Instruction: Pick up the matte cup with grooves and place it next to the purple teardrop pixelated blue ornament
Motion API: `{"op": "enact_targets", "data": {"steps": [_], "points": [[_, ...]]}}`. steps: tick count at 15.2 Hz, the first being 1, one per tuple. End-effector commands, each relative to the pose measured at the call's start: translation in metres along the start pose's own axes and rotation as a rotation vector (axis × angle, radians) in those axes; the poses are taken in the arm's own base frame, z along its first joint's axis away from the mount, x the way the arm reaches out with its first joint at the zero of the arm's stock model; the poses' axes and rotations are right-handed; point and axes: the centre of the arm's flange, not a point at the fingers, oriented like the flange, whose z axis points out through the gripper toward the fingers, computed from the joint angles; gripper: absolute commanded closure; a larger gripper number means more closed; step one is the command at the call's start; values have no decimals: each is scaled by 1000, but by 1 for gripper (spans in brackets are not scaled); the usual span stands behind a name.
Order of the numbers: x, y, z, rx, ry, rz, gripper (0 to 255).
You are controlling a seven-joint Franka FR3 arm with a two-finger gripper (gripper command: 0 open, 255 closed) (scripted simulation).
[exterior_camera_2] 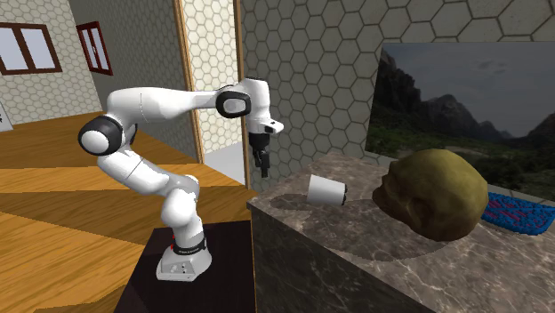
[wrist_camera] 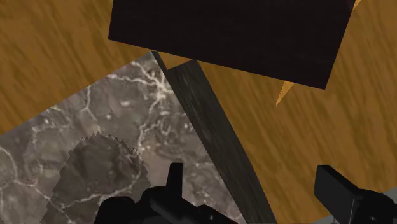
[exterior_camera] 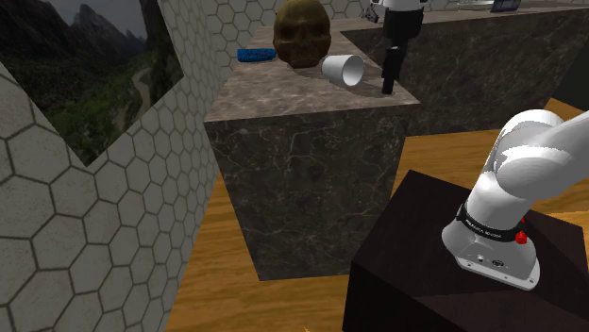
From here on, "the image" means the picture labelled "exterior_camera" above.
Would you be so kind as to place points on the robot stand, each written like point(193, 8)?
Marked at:
point(405, 257)

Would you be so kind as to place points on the white cup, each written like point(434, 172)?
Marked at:
point(338, 68)

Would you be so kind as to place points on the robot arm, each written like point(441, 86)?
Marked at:
point(529, 156)

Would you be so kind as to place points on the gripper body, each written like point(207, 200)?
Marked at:
point(403, 24)

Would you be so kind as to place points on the blue scrubbing sponge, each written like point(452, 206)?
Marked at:
point(256, 55)

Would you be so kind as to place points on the brown skull figure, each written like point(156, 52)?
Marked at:
point(301, 32)

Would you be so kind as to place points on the window with mountain view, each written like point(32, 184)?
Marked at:
point(87, 82)

